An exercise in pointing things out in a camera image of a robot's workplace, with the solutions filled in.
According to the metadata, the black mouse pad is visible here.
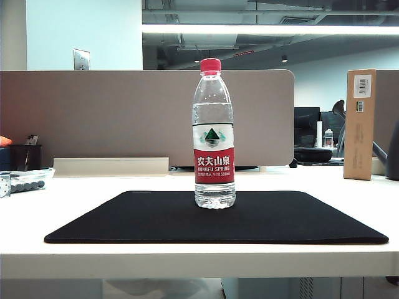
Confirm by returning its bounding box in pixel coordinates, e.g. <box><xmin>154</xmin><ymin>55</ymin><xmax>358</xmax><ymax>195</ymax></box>
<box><xmin>44</xmin><ymin>190</ymin><xmax>390</xmax><ymax>245</ymax></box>

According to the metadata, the black pen holder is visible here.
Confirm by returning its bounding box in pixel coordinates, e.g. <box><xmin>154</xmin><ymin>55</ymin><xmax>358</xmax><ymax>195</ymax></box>
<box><xmin>8</xmin><ymin>143</ymin><xmax>43</xmax><ymax>171</ymax></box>

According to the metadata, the bag of black discs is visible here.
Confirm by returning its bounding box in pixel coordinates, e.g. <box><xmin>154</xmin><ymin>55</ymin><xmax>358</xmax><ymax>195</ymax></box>
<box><xmin>0</xmin><ymin>168</ymin><xmax>54</xmax><ymax>195</ymax></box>

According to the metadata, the black computer monitor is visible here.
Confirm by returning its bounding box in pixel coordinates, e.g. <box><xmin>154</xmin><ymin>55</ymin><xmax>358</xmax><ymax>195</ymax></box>
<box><xmin>294</xmin><ymin>107</ymin><xmax>321</xmax><ymax>148</ymax></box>

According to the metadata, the clear red-label water bottle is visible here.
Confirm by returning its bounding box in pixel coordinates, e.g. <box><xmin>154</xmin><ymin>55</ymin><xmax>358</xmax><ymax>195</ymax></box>
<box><xmin>192</xmin><ymin>57</ymin><xmax>236</xmax><ymax>210</ymax></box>

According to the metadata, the silver wall switch plate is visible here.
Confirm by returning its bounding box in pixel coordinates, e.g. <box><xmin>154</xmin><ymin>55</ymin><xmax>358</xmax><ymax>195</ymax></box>
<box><xmin>73</xmin><ymin>49</ymin><xmax>91</xmax><ymax>71</ymax></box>

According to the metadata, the white cable tray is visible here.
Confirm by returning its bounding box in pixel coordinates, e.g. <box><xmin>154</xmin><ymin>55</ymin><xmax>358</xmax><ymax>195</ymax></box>
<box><xmin>52</xmin><ymin>156</ymin><xmax>170</xmax><ymax>178</ymax></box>

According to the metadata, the black round cushion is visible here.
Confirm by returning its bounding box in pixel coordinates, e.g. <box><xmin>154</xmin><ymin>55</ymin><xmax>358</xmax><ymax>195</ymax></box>
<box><xmin>294</xmin><ymin>147</ymin><xmax>334</xmax><ymax>162</ymax></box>

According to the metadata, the grey office chair headrest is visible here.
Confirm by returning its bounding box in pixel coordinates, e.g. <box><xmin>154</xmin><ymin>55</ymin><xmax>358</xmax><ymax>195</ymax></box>
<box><xmin>332</xmin><ymin>99</ymin><xmax>346</xmax><ymax>119</ymax></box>

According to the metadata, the beige desk divider panel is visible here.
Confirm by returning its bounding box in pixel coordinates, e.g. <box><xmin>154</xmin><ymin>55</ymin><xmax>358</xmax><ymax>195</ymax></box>
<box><xmin>0</xmin><ymin>69</ymin><xmax>296</xmax><ymax>169</ymax></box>

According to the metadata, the tall brown cardboard box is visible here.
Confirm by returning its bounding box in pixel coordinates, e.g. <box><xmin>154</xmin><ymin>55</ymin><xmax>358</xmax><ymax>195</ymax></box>
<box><xmin>343</xmin><ymin>69</ymin><xmax>377</xmax><ymax>181</ymax></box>

